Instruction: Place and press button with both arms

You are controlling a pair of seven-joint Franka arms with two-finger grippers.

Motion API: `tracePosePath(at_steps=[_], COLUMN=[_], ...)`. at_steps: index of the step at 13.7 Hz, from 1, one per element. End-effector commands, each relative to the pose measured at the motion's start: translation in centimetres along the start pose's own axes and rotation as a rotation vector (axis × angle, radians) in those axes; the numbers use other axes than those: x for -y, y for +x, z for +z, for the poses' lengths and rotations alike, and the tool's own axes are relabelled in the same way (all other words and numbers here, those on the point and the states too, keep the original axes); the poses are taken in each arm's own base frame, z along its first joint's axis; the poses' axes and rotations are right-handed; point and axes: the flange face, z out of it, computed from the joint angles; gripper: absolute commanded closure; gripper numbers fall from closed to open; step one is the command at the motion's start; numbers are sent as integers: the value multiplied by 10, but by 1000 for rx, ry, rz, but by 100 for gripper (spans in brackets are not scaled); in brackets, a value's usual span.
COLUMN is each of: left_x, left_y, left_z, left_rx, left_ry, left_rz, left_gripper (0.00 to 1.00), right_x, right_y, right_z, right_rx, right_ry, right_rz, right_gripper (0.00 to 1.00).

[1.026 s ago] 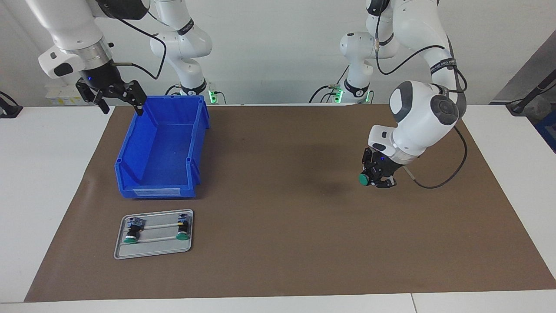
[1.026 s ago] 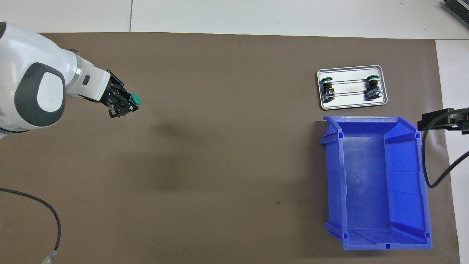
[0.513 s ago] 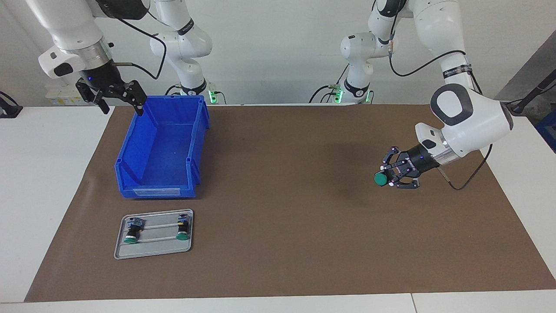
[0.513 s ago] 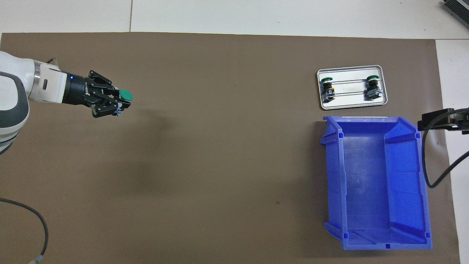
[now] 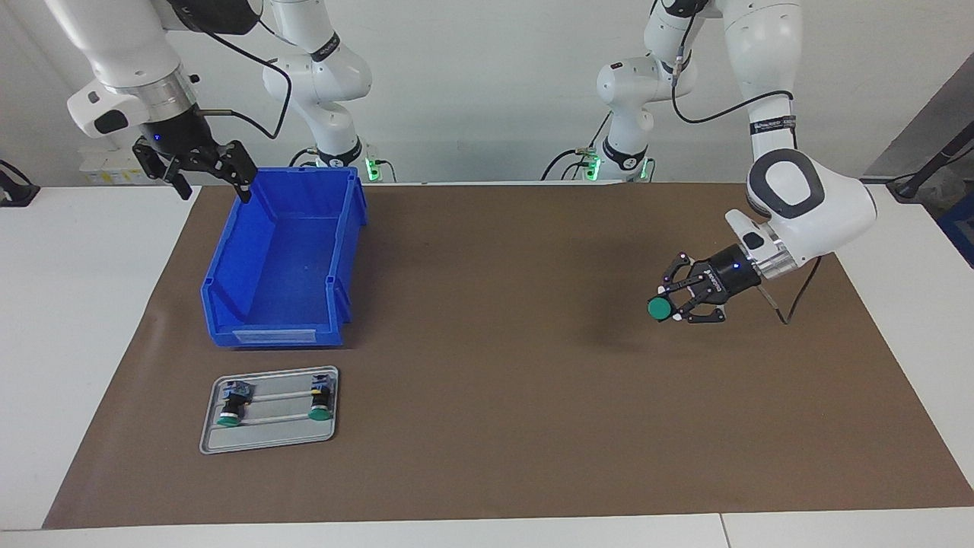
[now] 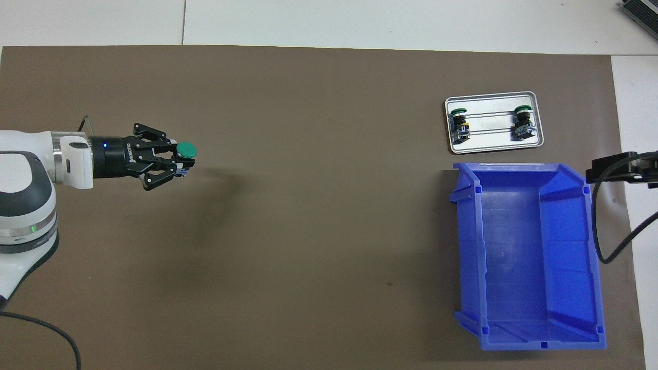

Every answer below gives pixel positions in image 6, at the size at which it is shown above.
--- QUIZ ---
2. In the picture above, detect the grey finned device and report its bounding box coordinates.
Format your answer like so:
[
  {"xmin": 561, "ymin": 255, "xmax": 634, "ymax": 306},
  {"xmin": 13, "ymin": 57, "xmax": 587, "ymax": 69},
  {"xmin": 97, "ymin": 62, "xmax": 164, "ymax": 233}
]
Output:
[{"xmin": 619, "ymin": 0, "xmax": 658, "ymax": 34}]

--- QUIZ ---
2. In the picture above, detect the blue plastic storage bin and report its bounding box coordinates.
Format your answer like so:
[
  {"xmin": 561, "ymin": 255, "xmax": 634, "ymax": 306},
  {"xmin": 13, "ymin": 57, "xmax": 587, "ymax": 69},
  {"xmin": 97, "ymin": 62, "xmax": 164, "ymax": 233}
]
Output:
[{"xmin": 449, "ymin": 162, "xmax": 607, "ymax": 351}]

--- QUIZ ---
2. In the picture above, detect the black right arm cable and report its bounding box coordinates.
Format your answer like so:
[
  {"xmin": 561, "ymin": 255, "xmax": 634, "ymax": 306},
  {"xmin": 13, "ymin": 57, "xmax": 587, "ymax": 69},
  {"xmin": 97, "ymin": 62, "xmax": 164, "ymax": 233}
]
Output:
[{"xmin": 591, "ymin": 152, "xmax": 658, "ymax": 264}]

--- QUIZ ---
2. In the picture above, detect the brown table mat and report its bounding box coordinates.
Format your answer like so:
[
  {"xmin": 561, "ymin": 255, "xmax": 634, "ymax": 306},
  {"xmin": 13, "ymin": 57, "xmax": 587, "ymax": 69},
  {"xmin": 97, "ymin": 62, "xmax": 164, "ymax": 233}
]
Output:
[{"xmin": 0, "ymin": 45, "xmax": 646, "ymax": 370}]

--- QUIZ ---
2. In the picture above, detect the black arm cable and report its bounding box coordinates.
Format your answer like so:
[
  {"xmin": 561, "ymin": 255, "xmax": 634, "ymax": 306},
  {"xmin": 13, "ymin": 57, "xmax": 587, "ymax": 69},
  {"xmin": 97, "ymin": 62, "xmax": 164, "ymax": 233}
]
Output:
[
  {"xmin": 0, "ymin": 116, "xmax": 92, "ymax": 370},
  {"xmin": 591, "ymin": 152, "xmax": 658, "ymax": 264}
]

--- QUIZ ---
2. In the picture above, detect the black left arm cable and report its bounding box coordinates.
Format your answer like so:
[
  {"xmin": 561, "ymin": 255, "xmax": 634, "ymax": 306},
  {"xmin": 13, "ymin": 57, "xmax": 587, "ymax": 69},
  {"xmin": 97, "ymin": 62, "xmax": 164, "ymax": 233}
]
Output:
[{"xmin": 0, "ymin": 116, "xmax": 92, "ymax": 370}]

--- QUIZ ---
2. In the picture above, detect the green push button switch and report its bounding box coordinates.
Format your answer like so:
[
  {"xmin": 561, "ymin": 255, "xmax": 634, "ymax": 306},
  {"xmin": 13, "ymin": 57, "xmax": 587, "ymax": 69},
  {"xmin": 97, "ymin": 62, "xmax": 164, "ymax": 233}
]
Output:
[
  {"xmin": 172, "ymin": 141, "xmax": 198, "ymax": 179},
  {"xmin": 510, "ymin": 105, "xmax": 535, "ymax": 141},
  {"xmin": 448, "ymin": 108, "xmax": 471, "ymax": 143}
]

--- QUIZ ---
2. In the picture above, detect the silver metal tray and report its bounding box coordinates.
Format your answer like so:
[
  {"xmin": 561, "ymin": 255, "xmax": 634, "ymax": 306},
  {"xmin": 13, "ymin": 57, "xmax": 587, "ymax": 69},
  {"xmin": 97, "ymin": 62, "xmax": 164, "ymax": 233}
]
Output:
[{"xmin": 444, "ymin": 91, "xmax": 544, "ymax": 155}]

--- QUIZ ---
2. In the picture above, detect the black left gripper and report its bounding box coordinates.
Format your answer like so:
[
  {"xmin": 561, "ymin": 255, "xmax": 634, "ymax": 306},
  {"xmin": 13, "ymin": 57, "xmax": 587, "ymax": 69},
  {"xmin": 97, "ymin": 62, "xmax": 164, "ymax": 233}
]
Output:
[{"xmin": 92, "ymin": 122, "xmax": 196, "ymax": 192}]

